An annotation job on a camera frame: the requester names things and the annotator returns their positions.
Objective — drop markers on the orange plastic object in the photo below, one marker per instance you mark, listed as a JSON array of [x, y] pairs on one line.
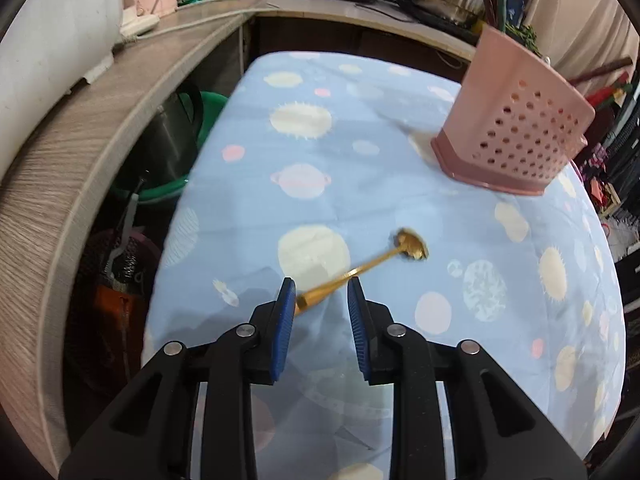
[[117, 310]]

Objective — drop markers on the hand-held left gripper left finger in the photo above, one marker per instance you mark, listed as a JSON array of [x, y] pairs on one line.
[[282, 330]]

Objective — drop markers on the white storage bin blue lid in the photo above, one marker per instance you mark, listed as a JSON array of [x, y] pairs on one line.
[[55, 35]]

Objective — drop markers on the gold spoon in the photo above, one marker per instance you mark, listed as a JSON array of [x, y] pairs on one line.
[[370, 265]]

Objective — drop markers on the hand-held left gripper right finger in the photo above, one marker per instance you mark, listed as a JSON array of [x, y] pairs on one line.
[[359, 330]]

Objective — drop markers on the green leafy vegetables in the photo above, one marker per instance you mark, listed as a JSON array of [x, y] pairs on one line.
[[525, 37]]

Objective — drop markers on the beige curtain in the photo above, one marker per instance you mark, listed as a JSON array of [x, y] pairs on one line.
[[575, 15]]

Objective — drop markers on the dark red mesh basket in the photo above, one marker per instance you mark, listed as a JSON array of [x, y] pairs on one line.
[[125, 260]]

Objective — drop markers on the pink perforated utensil holder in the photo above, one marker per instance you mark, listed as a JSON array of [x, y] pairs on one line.
[[500, 110]]

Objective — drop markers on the green plastic bucket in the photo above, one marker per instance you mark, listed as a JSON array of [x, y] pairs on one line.
[[210, 110]]

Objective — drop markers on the black induction cooker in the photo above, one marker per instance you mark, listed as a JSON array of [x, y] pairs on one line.
[[440, 22]]

